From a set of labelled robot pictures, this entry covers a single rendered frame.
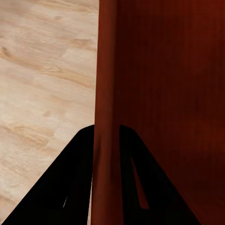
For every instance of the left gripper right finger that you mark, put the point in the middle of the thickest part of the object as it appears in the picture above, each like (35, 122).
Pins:
(166, 205)

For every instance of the storage box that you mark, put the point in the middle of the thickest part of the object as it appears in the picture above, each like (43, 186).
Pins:
(161, 72)

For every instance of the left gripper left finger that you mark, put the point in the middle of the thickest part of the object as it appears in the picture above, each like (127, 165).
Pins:
(61, 195)

